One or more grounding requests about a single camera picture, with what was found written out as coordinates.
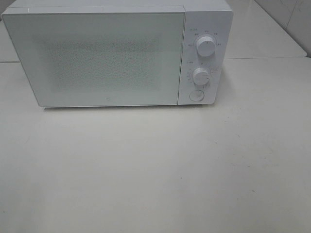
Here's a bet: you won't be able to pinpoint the round white door button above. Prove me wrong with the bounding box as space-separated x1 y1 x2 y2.
190 90 205 102

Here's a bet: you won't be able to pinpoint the white timer knob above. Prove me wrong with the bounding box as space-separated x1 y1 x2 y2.
192 67 211 85

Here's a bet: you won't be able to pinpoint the white microwave door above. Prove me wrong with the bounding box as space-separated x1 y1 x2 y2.
3 13 184 107

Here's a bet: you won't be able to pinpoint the upper white power knob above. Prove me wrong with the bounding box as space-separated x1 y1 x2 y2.
195 35 216 57

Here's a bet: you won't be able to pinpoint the white microwave oven body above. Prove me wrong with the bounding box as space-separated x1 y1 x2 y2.
1 0 233 106

